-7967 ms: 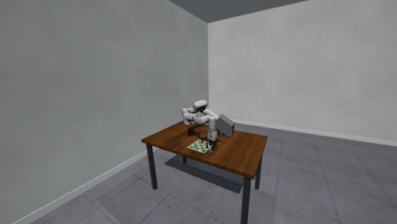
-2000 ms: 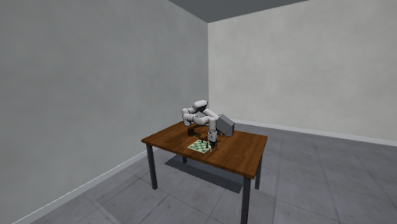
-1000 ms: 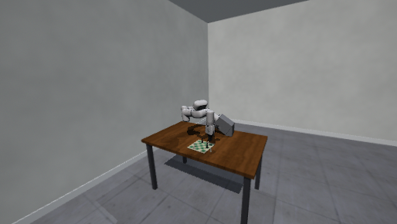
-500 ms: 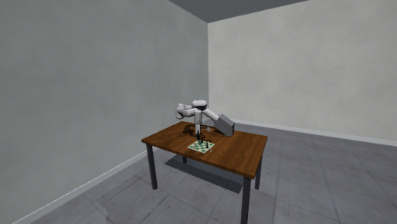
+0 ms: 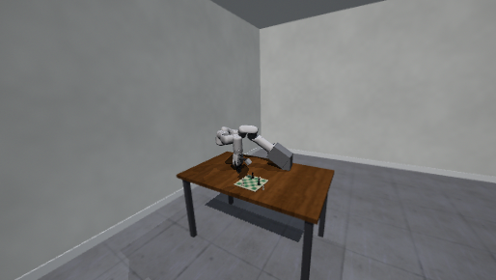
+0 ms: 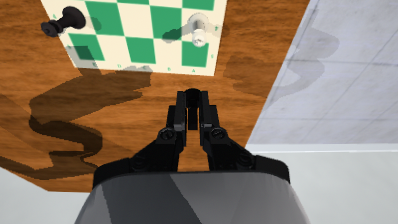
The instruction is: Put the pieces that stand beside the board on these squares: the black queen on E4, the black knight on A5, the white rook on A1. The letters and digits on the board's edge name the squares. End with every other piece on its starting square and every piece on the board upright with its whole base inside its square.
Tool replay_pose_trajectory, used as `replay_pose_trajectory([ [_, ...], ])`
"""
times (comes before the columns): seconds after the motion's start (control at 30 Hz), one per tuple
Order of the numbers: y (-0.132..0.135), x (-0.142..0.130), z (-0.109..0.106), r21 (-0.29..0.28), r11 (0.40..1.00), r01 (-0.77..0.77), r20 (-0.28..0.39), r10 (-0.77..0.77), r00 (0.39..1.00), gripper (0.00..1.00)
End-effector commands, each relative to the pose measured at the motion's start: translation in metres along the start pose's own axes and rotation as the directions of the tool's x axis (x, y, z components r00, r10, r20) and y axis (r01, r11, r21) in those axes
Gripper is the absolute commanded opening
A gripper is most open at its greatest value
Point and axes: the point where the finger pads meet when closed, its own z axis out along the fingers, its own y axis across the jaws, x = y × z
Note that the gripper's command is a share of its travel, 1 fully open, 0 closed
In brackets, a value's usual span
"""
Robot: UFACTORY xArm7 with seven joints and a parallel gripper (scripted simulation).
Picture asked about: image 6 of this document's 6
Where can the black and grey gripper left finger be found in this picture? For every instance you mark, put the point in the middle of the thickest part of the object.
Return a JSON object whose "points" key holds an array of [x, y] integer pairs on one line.
{"points": [[161, 155]]}

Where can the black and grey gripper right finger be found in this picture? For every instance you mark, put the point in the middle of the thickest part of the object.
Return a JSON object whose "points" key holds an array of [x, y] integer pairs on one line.
{"points": [[225, 154]]}

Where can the white chess king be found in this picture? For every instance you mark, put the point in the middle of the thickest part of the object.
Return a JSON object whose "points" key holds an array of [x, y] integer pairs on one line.
{"points": [[198, 25]]}

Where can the green and white chessboard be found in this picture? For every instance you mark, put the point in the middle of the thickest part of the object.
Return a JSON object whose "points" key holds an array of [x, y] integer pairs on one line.
{"points": [[141, 35]]}

